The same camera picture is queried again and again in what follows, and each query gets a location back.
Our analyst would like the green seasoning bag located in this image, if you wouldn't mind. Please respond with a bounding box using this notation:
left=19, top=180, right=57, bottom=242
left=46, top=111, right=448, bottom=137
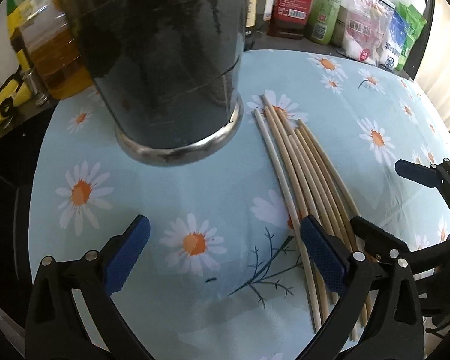
left=396, top=2, right=427, bottom=71

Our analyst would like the clear sugar bag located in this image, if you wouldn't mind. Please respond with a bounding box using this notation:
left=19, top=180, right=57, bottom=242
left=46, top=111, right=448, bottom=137
left=341, top=0, right=395, bottom=66

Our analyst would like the green label oil bottle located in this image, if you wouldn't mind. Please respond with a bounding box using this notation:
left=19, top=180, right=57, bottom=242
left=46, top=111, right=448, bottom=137
left=305, top=0, right=342, bottom=45

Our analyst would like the yellow scrub brush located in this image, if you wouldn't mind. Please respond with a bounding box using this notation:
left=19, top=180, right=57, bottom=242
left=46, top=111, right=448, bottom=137
left=0, top=69, right=33, bottom=125

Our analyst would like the daisy print blue tablecloth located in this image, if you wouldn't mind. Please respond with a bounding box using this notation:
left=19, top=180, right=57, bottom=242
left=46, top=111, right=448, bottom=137
left=29, top=50, right=450, bottom=359

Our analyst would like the wooden chopstick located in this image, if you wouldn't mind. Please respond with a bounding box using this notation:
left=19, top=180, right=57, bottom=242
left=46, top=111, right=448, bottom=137
left=296, top=118, right=374, bottom=316
left=292, top=127, right=368, bottom=327
left=254, top=95, right=329, bottom=315
left=275, top=107, right=361, bottom=342
left=264, top=106, right=328, bottom=325
left=253, top=109, right=322, bottom=332

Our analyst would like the red label wine bottle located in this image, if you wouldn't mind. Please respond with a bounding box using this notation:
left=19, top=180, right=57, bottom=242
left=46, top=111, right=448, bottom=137
left=267, top=0, right=314, bottom=39

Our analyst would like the blue white salt bag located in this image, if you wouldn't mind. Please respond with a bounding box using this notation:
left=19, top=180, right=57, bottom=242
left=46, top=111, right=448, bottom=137
left=378, top=11, right=409, bottom=71

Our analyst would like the black cylindrical utensil holder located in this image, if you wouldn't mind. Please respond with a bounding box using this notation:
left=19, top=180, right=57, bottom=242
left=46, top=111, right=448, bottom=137
left=59, top=0, right=247, bottom=167

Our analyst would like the green label sauce bottle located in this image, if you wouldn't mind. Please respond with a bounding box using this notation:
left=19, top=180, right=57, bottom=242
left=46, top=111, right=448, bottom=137
left=6, top=0, right=34, bottom=72

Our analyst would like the small glass jar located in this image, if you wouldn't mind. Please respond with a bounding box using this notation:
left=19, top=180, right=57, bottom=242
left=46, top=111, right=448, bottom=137
left=22, top=67, right=49, bottom=107

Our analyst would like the large oil bottle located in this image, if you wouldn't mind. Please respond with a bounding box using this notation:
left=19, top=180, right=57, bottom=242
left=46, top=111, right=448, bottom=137
left=19, top=0, right=92, bottom=100

